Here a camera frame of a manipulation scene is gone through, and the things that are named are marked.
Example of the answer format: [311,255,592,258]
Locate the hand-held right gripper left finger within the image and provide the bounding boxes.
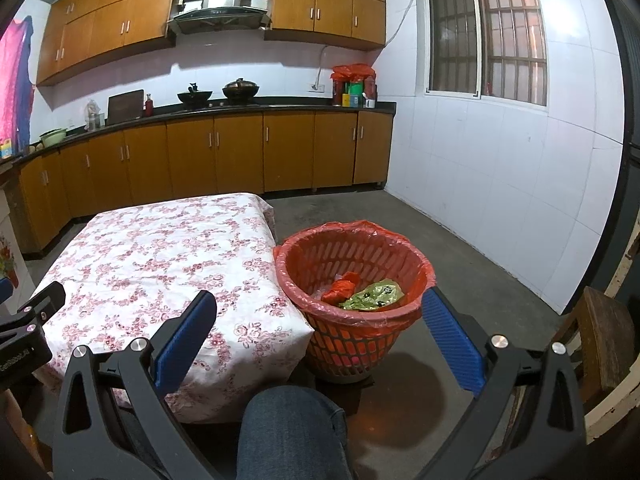
[51,289,218,480]

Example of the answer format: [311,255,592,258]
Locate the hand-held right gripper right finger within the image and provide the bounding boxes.
[421,286,587,480]

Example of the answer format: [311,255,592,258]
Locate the green snack wrapper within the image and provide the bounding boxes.
[339,280,405,313]

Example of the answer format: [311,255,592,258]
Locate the red plastic liner bag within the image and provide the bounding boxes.
[272,220,436,342]

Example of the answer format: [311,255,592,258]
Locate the orange plastic lattice basket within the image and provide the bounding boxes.
[272,220,436,386]

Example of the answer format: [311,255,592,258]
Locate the orange-red plastic bag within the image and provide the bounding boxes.
[320,271,362,306]

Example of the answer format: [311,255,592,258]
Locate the flower painted cabinet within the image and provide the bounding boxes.
[0,170,32,293]

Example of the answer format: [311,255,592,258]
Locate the table with floral tablecloth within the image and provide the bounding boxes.
[32,191,315,426]

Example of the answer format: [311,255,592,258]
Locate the person's leg in jeans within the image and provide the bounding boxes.
[237,385,353,480]

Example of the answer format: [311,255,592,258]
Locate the brown wooden chair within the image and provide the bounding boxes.
[550,285,638,416]

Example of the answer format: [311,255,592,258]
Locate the wooden base cabinets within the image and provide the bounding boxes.
[15,110,396,253]

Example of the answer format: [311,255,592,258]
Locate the clear plastic bottle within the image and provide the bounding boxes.
[84,99,106,131]

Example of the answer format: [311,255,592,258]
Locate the pink and blue hanging cloth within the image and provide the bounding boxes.
[0,15,36,157]

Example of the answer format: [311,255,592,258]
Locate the dark cutting board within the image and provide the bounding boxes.
[106,90,146,123]

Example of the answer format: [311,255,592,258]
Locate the black gas stove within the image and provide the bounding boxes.
[177,99,262,109]

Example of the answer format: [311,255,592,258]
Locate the black wok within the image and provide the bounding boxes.
[177,81,214,106]

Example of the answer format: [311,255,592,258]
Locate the black pot with lid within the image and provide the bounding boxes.
[222,78,261,102]

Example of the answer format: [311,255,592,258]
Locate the black kitchen countertop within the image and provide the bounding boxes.
[0,101,397,171]

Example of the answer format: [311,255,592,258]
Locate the red knotted plastic bag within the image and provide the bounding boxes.
[331,64,377,84]

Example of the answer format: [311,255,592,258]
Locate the barred window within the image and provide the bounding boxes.
[414,0,549,107]

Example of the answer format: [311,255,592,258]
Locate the steel range hood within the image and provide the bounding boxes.
[166,0,271,36]

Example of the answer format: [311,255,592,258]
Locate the white power cable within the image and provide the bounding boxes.
[317,45,332,86]

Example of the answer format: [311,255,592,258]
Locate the white wall cable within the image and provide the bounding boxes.
[384,0,427,47]

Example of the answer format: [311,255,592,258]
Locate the wooden wall cabinets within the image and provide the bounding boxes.
[36,0,387,86]

